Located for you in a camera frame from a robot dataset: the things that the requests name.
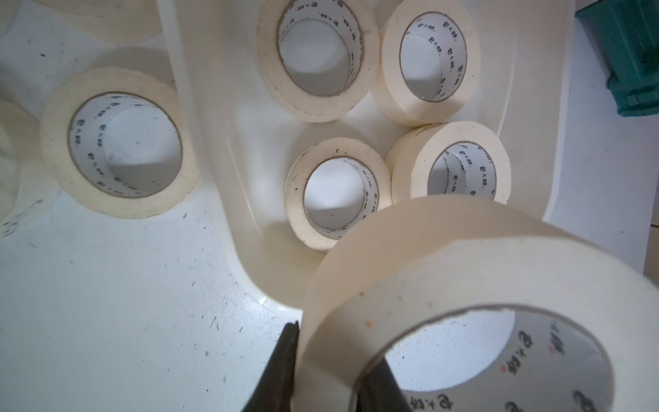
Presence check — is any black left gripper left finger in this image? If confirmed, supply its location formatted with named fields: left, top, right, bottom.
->
left=243, top=322, right=300, bottom=412

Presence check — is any white plastic storage box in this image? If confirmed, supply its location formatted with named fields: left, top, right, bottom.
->
left=159, top=1, right=576, bottom=317

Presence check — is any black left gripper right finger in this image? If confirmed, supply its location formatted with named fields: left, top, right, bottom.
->
left=355, top=359, right=410, bottom=412

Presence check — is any cream masking tape roll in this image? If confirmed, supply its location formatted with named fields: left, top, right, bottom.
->
left=41, top=67, right=200, bottom=219
left=372, top=1, right=482, bottom=127
left=291, top=196, right=658, bottom=411
left=285, top=137, right=392, bottom=253
left=36, top=0, right=162, bottom=45
left=385, top=121, right=512, bottom=204
left=257, top=1, right=380, bottom=123

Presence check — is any green tool case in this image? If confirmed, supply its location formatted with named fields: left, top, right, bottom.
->
left=576, top=0, right=658, bottom=117

